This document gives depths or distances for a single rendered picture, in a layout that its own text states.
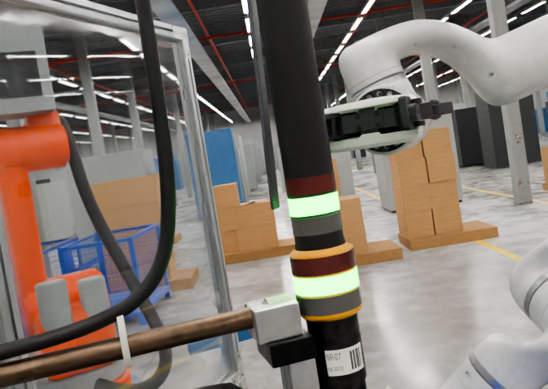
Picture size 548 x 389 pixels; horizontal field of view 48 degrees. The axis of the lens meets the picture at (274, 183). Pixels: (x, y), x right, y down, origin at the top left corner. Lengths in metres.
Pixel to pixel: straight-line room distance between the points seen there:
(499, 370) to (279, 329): 0.78
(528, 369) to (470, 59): 0.54
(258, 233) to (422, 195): 2.71
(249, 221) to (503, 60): 8.98
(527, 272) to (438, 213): 7.59
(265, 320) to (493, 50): 0.55
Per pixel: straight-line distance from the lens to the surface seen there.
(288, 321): 0.40
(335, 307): 0.40
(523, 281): 1.16
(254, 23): 0.42
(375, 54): 0.80
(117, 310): 0.39
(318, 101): 0.40
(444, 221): 8.77
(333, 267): 0.39
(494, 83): 0.84
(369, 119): 0.64
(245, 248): 9.77
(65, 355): 0.40
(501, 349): 1.14
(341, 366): 0.42
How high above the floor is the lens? 1.64
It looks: 3 degrees down
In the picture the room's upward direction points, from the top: 9 degrees counter-clockwise
